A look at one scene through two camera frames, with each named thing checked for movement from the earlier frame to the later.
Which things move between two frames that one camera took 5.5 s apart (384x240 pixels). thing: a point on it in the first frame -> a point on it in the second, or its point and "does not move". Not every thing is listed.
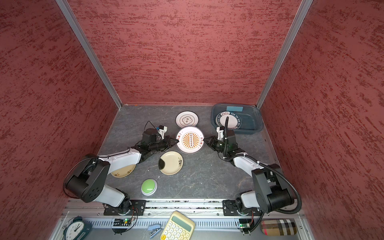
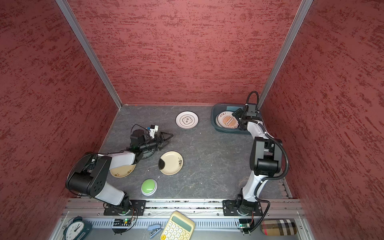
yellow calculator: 179,227 does not move
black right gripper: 212,141 -> 237,114
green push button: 149,187 does not move
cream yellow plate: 170,163 does not move
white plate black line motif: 186,119 does not move
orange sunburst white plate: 191,139 -> 226,119
